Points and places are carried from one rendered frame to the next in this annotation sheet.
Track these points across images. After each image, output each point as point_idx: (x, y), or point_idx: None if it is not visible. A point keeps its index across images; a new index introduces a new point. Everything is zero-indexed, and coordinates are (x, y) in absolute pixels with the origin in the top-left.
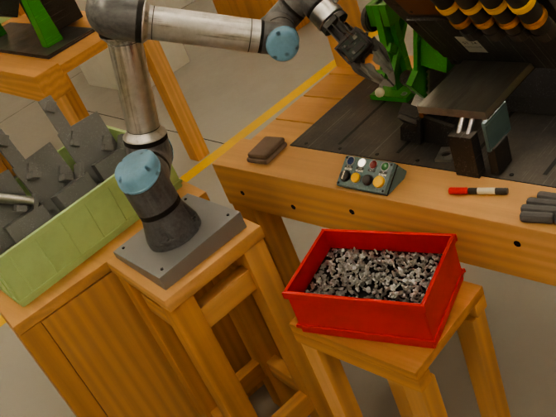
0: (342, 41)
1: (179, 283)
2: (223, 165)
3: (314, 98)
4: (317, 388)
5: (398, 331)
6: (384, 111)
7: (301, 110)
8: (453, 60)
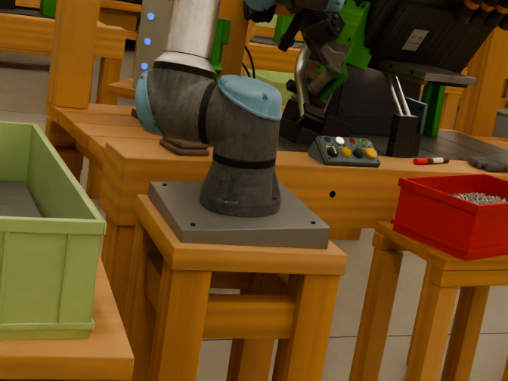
0: (329, 17)
1: None
2: (150, 158)
3: (100, 125)
4: None
5: None
6: None
7: (108, 131)
8: (372, 60)
